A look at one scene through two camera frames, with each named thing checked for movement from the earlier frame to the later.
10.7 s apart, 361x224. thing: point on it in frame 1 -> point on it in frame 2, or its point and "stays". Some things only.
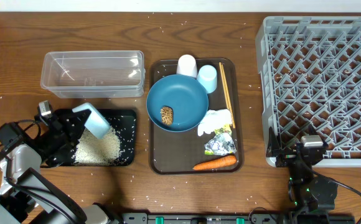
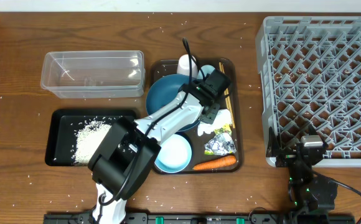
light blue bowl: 96,122 -> 175,154
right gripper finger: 312,130 stays
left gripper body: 56,141 -> 216,100
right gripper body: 290,155 stays
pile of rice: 91,150 stays
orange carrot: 225,160 stays
